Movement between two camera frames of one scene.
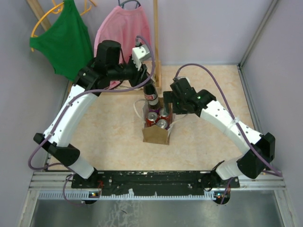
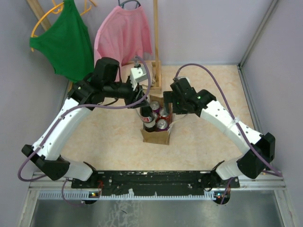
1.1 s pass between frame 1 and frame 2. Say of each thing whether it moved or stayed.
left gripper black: moved
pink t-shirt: stayed
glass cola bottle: moved
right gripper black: stayed
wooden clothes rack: stayed
